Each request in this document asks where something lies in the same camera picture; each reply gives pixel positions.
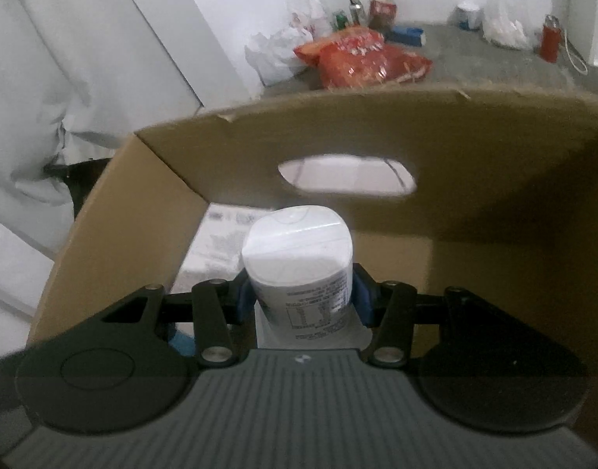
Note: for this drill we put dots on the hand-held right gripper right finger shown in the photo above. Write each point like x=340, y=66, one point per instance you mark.
x=363, y=300

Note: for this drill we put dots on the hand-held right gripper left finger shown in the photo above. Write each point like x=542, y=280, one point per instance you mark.
x=240, y=303

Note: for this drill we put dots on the brown cardboard box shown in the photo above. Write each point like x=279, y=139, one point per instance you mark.
x=474, y=156

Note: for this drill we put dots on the light blue flat pack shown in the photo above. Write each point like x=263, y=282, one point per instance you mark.
x=184, y=344

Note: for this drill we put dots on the orange snack bag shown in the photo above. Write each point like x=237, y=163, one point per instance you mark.
x=372, y=66
x=338, y=41

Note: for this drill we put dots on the white plastic bag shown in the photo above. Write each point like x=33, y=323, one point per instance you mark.
x=274, y=53
x=504, y=22

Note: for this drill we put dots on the blue box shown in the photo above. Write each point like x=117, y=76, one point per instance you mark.
x=404, y=35

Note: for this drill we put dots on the green bottle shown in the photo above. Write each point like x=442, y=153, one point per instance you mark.
x=340, y=20

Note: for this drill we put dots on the red print plastic bag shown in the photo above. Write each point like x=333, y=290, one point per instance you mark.
x=311, y=14

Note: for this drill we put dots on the red jar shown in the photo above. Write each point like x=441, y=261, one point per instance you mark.
x=382, y=10

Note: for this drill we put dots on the silver bottle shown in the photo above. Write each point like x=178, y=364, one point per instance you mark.
x=355, y=7

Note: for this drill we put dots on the white curtain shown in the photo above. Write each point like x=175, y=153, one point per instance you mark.
x=59, y=58

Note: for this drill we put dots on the white cup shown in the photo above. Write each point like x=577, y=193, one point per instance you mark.
x=469, y=15

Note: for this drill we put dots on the red bottle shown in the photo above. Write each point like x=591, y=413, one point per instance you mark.
x=550, y=41

